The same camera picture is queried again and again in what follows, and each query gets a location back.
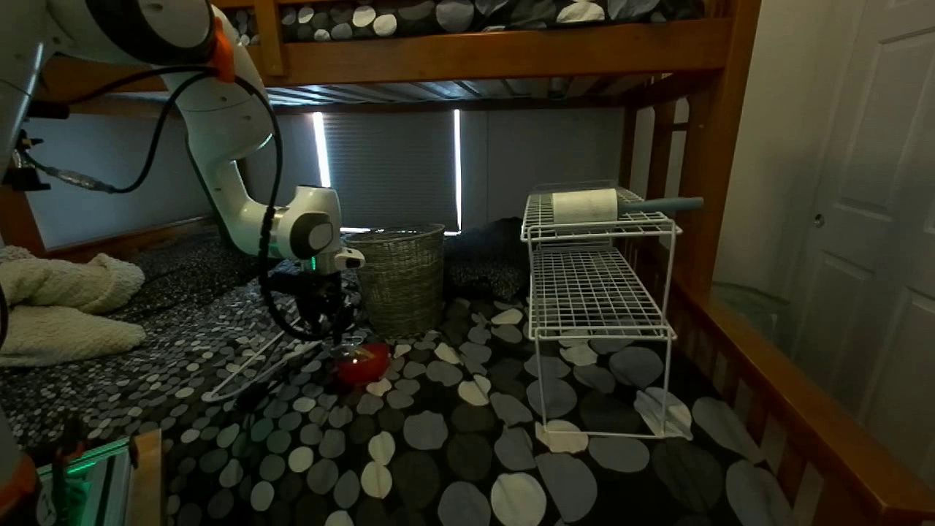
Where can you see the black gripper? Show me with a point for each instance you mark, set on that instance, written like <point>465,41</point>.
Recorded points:
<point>315,295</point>

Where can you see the red spice bottle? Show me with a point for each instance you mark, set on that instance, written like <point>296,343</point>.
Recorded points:
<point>367,369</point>

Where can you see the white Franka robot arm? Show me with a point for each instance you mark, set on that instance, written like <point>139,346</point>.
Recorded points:
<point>221,105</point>

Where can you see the grey woven basket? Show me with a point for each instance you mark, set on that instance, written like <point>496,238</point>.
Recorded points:
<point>399,279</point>

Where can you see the pebble pattern duvet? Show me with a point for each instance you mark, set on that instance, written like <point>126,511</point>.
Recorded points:
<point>439,426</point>

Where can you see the dark pillow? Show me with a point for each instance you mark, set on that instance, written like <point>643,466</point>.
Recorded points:
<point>485,257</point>

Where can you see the grey window blind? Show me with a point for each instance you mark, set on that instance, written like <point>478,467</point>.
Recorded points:
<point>542,155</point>
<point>98,200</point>
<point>391,165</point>

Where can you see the dark speckled blanket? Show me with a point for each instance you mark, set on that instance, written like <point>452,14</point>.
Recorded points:
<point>147,359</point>

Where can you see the beige folded towel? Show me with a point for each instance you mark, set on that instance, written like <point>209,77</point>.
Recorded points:
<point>69,280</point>
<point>60,334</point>

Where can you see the green lit box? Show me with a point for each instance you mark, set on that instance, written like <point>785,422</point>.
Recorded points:
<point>88,482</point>

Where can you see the pebble pattern bunk mattress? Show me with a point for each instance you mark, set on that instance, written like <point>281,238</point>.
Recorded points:
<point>439,14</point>

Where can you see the orange object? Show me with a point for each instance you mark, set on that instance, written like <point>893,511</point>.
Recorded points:
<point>17,486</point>

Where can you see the white panelled door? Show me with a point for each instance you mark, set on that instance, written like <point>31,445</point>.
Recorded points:
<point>877,242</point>

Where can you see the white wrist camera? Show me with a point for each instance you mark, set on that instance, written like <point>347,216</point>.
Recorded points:
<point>350,257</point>

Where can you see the thin white flat frame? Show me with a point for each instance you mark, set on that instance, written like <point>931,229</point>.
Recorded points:
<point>256,365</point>

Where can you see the wooden bunk bed frame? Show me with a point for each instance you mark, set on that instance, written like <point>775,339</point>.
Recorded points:
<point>506,54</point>

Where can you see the black clamp bracket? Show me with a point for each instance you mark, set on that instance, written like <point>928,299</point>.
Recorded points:
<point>25,146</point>

